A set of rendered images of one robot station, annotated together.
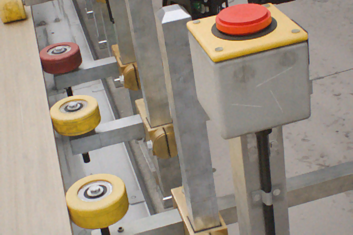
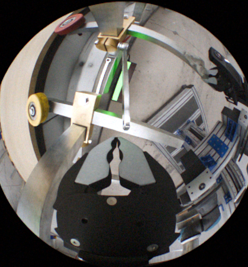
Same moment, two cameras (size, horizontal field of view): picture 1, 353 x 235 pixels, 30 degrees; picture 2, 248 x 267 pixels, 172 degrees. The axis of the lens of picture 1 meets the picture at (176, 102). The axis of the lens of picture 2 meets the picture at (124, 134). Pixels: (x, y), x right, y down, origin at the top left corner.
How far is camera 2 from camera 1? 1.13 m
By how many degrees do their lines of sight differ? 85
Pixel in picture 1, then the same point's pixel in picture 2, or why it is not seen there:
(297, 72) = not seen: hidden behind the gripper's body
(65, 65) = (63, 32)
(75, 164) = (91, 46)
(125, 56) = (103, 31)
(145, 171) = (95, 85)
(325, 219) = (172, 71)
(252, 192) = not seen: hidden behind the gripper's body
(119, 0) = not seen: outside the picture
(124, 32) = (102, 20)
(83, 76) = (83, 30)
